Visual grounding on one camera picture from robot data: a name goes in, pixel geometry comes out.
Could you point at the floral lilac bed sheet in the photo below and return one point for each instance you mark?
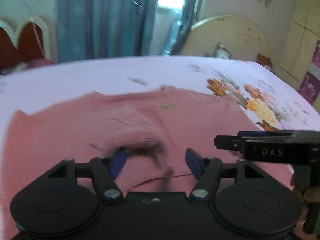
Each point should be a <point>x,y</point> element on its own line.
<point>276,104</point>

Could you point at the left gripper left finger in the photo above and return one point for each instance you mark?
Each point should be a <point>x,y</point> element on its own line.
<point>105,171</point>

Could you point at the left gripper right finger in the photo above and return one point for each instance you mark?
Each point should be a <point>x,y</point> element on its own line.
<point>207,172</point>

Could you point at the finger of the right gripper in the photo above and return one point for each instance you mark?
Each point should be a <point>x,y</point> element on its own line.
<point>229,143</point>

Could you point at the orange cloth by headboard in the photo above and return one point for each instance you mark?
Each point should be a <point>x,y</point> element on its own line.
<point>264,61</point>

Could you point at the tied teal curtain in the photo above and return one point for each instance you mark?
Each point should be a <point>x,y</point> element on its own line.
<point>180,29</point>

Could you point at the pile of clothes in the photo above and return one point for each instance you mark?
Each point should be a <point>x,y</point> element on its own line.
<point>27,65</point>

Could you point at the cream round headboard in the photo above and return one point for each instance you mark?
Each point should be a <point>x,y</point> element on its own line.
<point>242,37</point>

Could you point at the cream wardrobe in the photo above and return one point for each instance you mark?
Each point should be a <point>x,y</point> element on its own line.
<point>301,43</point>

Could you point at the pink knit garment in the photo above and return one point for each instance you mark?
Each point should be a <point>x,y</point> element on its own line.
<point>156,128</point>

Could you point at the patterned pillow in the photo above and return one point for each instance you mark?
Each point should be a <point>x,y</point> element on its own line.
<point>222,53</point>

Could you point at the red white scalloped headboard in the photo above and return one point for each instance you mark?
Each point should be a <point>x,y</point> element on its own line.
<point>31,41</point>

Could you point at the right hand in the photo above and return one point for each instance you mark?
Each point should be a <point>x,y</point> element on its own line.
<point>300,193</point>

